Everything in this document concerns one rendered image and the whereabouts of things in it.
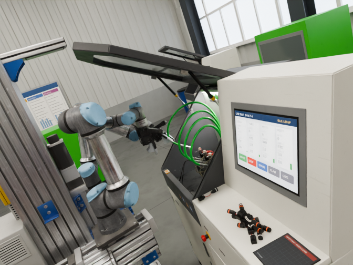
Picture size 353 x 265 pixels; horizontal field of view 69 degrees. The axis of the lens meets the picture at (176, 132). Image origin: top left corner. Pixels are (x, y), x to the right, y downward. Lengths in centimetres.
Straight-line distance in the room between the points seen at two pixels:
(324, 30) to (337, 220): 342
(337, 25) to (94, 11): 636
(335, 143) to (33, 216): 137
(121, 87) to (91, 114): 712
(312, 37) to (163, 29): 584
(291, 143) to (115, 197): 81
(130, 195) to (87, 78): 703
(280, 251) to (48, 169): 114
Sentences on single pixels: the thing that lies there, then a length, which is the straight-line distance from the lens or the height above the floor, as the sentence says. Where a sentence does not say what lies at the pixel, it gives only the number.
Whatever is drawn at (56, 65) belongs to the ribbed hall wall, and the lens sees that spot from 808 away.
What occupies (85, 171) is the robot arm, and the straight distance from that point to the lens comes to 182.
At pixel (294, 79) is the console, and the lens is 96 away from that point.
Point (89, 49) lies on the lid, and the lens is 132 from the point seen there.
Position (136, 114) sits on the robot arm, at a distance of 154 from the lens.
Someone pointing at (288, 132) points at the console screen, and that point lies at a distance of 100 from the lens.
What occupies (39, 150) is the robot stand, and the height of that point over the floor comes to 154.
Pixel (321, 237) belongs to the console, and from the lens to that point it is 104.
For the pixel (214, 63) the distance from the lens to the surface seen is 461.
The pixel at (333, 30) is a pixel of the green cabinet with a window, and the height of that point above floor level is 135.
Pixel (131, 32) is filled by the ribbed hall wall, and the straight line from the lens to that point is 865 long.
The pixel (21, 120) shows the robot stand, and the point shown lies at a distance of 146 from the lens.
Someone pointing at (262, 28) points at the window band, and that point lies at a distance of 652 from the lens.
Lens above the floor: 174
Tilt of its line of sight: 16 degrees down
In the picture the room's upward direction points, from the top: 20 degrees counter-clockwise
